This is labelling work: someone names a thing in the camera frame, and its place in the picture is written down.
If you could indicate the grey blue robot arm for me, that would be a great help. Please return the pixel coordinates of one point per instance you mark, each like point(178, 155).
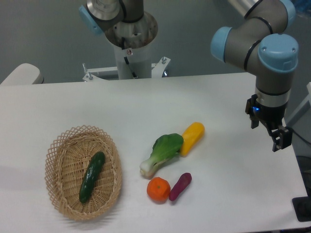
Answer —
point(261, 47)

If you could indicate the white chair armrest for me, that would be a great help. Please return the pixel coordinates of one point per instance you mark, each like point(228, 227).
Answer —
point(24, 74)

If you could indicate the yellow bell pepper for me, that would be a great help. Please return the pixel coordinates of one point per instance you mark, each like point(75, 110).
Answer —
point(191, 136)

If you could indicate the woven wicker basket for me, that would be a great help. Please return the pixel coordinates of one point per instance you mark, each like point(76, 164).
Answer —
point(66, 163)

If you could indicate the green bok choy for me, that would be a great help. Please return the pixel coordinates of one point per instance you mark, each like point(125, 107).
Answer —
point(164, 149)

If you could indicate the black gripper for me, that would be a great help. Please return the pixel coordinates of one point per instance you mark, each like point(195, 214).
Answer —
point(269, 110)

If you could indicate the black device at edge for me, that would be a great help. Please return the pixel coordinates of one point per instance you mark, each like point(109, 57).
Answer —
point(302, 208)

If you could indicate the purple sweet potato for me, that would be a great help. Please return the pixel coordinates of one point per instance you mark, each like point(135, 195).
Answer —
point(183, 182)

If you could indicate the orange tangerine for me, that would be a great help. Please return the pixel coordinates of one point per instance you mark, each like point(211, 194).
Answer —
point(158, 189)

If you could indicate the green cucumber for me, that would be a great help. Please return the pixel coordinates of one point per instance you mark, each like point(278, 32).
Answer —
point(91, 175)

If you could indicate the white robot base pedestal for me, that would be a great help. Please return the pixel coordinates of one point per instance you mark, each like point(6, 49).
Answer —
point(130, 30)

